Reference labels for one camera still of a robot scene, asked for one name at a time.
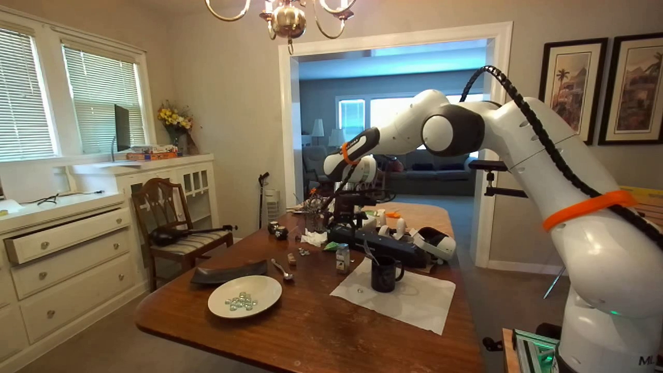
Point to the yellow flower bouquet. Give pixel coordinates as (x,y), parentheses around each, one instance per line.
(173,118)

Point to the small black camera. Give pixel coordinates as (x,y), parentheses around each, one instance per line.
(277,231)

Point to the dark grey cloth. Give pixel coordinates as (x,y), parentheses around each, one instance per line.
(219,274)

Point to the black flat monitor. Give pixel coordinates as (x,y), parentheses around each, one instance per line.
(122,127)

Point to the crumpled white tissue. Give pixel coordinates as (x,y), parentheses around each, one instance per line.
(313,238)

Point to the metal spoon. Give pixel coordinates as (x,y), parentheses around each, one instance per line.
(282,273)

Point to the colourful stacked books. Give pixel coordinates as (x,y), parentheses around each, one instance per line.
(152,154)

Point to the black upright stick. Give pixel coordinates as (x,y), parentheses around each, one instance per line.
(264,199)

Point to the dark wooden chair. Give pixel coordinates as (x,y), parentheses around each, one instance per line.
(162,207)

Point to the white table lamp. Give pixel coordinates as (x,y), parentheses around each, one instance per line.
(317,127)

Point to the dark blue sofa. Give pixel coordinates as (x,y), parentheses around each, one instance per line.
(441,181)

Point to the white paper towel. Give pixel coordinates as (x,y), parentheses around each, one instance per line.
(421,304)

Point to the white glass door cabinet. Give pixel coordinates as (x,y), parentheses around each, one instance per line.
(187,183)

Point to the green lit control box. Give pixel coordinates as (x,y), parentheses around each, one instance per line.
(540,351)

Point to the white plate green pattern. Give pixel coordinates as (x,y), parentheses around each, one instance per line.
(229,304)

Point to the white bottle orange cap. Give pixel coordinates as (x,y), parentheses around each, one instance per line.
(399,226)

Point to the small brown shaker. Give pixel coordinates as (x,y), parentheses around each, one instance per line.
(292,261)

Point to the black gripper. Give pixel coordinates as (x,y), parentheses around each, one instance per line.
(345,201)

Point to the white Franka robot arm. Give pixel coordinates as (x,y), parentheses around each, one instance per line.
(608,261)

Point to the white door frame trim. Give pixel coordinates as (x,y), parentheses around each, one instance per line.
(386,37)

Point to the brass chandelier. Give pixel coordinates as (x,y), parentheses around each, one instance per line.
(286,17)

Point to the white and black device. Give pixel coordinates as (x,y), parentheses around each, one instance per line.
(441,246)

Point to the white drawer dresser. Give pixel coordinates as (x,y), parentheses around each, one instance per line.
(68,276)

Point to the white window blind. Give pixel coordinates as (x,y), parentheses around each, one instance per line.
(96,95)
(24,95)

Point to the small clear bottle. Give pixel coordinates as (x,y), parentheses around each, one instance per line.
(343,259)

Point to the black framed picture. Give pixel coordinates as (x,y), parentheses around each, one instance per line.
(638,89)
(571,89)

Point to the black mug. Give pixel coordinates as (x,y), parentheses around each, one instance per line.
(384,276)

